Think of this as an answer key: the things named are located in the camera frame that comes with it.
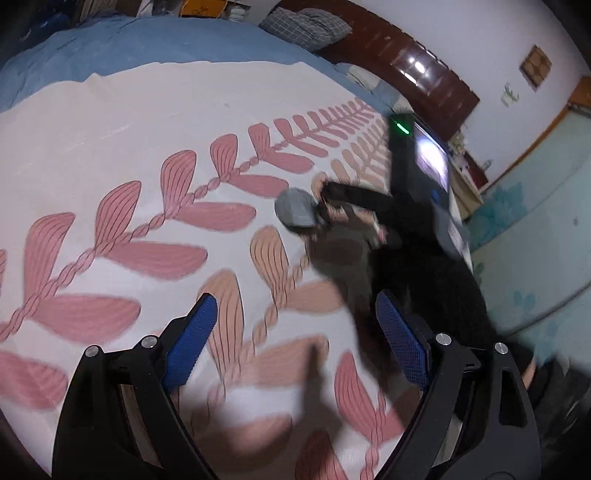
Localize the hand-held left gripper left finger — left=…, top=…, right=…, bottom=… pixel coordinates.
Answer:
left=52, top=292, right=219, bottom=480

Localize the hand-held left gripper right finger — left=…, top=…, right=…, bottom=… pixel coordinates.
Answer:
left=375, top=290, right=541, bottom=480

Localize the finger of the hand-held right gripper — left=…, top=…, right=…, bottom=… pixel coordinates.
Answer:
left=322, top=181, right=398, bottom=217
left=315, top=208, right=389, bottom=245

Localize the grey sock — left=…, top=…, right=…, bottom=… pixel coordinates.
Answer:
left=274, top=188, right=326, bottom=228

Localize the white drawer cabinet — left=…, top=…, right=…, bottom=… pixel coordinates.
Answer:
left=448, top=157, right=485, bottom=222

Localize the red box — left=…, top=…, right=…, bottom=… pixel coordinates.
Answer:
left=464, top=154, right=489, bottom=188

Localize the light blue pillow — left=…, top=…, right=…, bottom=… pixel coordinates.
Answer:
left=335, top=62, right=386, bottom=93

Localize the dark wooden headboard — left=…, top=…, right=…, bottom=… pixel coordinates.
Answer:
left=318, top=2, right=482, bottom=144

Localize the blue floral sliding door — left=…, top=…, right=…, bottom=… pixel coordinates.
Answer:
left=464, top=134, right=591, bottom=370

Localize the grey plaid pillow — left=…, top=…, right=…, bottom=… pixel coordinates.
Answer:
left=259, top=7, right=354, bottom=52

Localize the white leaf-print blanket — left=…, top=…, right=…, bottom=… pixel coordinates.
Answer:
left=0, top=60, right=462, bottom=480

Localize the orange printed board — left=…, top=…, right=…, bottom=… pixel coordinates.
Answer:
left=180, top=0, right=232, bottom=17

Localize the blue bedsheet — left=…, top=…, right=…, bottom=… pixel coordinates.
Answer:
left=0, top=16, right=398, bottom=116

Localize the white bookshelf with books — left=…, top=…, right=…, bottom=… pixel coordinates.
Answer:
left=78, top=0, right=259, bottom=19

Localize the brown square wall decoration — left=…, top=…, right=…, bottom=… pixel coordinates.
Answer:
left=519, top=45, right=553, bottom=88

